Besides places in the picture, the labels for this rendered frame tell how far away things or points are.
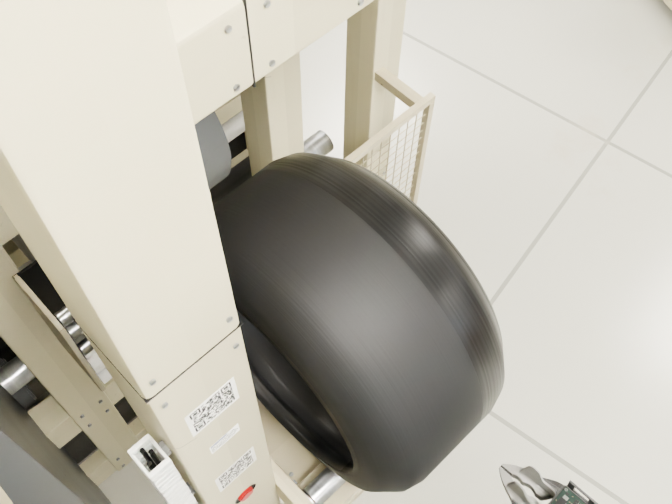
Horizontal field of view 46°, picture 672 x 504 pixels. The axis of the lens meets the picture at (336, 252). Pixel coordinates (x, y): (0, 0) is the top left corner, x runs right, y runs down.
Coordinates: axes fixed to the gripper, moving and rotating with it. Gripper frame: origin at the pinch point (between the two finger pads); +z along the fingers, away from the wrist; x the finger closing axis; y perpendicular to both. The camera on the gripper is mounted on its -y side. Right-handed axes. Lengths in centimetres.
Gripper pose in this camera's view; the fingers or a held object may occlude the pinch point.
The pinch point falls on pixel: (506, 473)
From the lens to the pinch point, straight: 138.1
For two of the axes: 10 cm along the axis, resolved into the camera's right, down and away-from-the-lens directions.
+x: -7.2, 6.0, -3.5
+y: -0.8, -5.7, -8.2
